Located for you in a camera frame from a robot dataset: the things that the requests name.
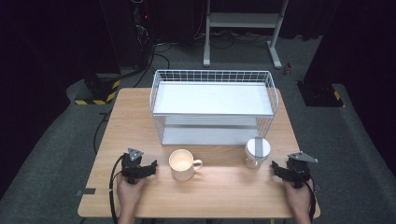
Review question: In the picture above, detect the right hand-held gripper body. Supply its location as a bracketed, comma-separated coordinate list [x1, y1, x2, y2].
[286, 150, 319, 189]

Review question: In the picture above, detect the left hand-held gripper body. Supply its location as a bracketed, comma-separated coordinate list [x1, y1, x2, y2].
[120, 147, 146, 185]

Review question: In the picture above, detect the glass jar with white lid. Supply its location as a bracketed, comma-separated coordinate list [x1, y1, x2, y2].
[244, 136, 272, 171]

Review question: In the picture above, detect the white mug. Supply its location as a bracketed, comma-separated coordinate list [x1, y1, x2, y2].
[168, 148, 204, 182]

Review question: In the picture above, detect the white wire shelf rack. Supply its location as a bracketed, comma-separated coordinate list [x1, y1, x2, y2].
[148, 69, 280, 147]

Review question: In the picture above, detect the person's right hand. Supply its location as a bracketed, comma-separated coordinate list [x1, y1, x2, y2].
[283, 178, 313, 217]

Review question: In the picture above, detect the person's left hand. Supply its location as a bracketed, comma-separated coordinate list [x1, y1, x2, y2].
[116, 175, 148, 217]

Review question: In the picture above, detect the grey tape strip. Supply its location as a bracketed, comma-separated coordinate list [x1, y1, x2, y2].
[76, 188, 97, 197]

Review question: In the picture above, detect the black base with yellow mark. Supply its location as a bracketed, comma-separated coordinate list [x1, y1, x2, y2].
[296, 79, 346, 108]

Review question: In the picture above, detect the black yellow striped base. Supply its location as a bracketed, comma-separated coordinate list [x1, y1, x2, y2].
[74, 73, 121, 106]

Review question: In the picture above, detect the black equipment tower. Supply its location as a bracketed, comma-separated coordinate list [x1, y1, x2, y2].
[127, 0, 157, 71]

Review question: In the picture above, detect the white metal stand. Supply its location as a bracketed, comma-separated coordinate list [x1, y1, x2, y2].
[203, 0, 290, 70]

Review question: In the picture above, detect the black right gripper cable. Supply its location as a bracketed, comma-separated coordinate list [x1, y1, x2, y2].
[304, 178, 318, 224]

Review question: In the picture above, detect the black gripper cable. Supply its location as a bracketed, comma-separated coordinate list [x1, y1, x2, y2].
[304, 178, 318, 224]
[107, 154, 126, 224]

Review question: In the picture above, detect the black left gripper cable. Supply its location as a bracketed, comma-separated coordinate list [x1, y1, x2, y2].
[107, 154, 126, 224]

